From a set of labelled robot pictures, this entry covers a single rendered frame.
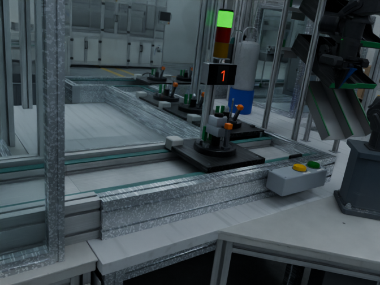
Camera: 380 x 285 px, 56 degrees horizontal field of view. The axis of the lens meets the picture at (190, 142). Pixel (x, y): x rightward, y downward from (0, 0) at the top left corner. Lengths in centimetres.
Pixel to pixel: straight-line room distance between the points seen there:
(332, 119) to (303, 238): 69
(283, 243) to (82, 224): 49
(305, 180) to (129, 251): 59
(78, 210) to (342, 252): 65
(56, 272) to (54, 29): 46
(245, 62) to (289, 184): 126
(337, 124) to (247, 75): 84
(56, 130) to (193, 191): 41
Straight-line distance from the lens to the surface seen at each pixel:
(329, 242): 103
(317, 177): 122
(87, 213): 84
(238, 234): 96
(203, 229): 95
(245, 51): 224
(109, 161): 111
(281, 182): 110
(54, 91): 68
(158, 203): 90
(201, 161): 108
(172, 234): 91
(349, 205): 121
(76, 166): 108
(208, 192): 99
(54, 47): 67
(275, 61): 160
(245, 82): 226
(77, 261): 82
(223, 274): 105
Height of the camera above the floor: 135
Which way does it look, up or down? 18 degrees down
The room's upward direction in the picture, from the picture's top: 7 degrees clockwise
